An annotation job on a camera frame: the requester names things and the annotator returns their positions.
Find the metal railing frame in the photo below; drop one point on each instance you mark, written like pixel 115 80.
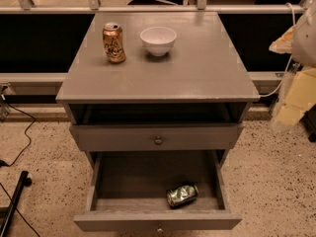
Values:
pixel 203 40

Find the green soda can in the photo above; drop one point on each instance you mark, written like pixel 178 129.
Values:
pixel 182 195

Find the gold soda can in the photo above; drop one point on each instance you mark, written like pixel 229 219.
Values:
pixel 112 42

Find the open grey middle drawer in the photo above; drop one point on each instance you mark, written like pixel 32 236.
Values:
pixel 129 192

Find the closed grey top drawer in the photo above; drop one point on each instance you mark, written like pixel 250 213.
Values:
pixel 98 138

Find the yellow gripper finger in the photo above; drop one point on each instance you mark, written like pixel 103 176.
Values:
pixel 284 43
pixel 297 95

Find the black stand leg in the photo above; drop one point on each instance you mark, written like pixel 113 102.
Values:
pixel 7 212

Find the white ceramic bowl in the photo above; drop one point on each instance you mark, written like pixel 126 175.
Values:
pixel 158 40

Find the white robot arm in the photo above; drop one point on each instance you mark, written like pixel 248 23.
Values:
pixel 304 39

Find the grey wooden drawer cabinet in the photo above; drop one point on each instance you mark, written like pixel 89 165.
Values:
pixel 165 93

